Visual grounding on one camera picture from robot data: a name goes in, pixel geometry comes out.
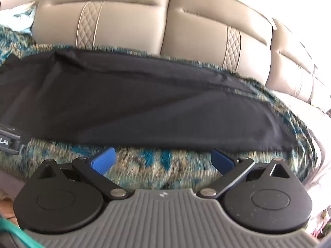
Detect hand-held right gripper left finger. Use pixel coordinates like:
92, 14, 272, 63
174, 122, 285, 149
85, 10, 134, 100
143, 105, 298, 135
37, 147, 130, 201

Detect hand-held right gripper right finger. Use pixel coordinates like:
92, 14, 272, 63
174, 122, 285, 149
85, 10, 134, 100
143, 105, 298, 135
197, 148, 291, 200

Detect black pants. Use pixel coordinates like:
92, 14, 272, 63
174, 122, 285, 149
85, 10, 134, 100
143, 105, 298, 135
0, 47, 300, 152

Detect teal patterned blanket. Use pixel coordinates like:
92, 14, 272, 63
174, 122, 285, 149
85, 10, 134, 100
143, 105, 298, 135
0, 24, 321, 192

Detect teal white cloth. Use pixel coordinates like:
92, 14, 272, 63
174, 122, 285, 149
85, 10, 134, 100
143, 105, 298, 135
0, 5, 37, 36

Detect beige leather sofa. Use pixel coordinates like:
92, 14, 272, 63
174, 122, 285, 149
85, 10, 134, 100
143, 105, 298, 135
31, 0, 331, 186

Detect green cable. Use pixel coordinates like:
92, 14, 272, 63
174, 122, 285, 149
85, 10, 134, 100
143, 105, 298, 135
0, 217, 46, 248

